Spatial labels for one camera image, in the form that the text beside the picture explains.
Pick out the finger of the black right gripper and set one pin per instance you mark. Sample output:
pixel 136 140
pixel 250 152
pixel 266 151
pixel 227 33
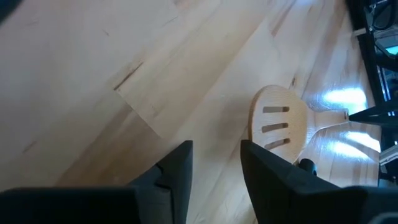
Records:
pixel 382 112
pixel 382 120

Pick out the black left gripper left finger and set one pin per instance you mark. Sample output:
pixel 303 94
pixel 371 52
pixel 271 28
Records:
pixel 124 205

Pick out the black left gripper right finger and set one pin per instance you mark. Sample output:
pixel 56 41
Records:
pixel 295 199

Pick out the wooden slotted spatula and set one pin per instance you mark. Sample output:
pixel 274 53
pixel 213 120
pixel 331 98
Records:
pixel 295 102

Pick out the black aluminium table frame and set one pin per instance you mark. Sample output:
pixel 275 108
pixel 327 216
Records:
pixel 370 62

